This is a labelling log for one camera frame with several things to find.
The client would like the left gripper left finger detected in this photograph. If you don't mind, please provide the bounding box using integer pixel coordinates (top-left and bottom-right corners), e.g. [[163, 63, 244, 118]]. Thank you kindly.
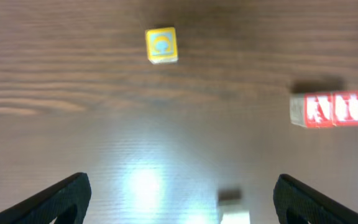
[[0, 172, 91, 224]]

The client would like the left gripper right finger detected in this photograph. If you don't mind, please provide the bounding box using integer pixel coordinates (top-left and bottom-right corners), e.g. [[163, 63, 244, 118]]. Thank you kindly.
[[273, 174, 358, 224]]

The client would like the red letter A block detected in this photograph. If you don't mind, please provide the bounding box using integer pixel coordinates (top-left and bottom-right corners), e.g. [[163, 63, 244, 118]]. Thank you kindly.
[[290, 92, 334, 128]]

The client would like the red letter I block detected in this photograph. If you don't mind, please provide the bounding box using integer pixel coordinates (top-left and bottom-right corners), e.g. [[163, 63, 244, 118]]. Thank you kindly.
[[333, 91, 358, 126]]

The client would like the yellow block left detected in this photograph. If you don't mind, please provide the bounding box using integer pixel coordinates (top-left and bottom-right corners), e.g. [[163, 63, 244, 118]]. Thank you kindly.
[[145, 27, 178, 65]]

